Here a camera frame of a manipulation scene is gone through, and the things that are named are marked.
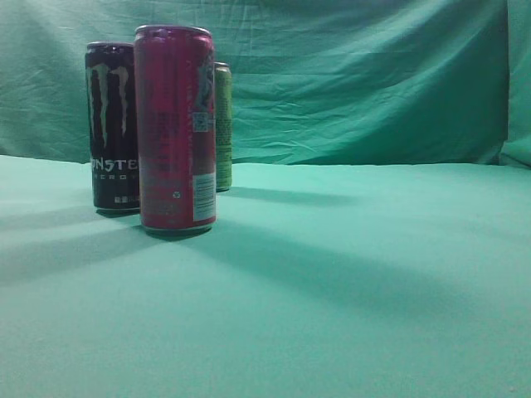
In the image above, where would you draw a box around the yellow green drink can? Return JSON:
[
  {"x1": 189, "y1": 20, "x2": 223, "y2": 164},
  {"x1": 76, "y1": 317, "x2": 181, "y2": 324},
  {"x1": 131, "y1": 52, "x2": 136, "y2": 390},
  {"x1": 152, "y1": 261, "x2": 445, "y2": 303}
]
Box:
[{"x1": 214, "y1": 62, "x2": 232, "y2": 192}]

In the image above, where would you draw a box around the pink red drink can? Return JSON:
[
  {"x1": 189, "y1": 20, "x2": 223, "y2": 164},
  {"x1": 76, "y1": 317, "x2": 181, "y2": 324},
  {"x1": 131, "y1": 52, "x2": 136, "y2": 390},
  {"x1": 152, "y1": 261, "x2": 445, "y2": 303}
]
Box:
[{"x1": 134, "y1": 25, "x2": 216, "y2": 234}]

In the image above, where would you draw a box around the green table cloth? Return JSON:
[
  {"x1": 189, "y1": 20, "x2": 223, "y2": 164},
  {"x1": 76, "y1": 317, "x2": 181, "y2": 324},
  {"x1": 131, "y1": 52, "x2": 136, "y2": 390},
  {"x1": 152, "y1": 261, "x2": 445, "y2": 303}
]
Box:
[{"x1": 1, "y1": 157, "x2": 530, "y2": 397}]

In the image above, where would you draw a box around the green backdrop cloth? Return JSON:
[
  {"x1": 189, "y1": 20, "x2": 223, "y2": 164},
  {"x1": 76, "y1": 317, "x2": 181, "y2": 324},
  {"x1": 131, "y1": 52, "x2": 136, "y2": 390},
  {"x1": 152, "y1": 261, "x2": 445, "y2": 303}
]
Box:
[{"x1": 1, "y1": 1, "x2": 530, "y2": 167}]

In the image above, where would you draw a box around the black Monster energy can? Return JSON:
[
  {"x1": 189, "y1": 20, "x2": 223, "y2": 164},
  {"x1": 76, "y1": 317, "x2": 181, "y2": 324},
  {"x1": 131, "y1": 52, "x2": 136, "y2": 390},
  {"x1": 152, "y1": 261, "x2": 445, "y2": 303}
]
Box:
[{"x1": 85, "y1": 41, "x2": 139, "y2": 213}]

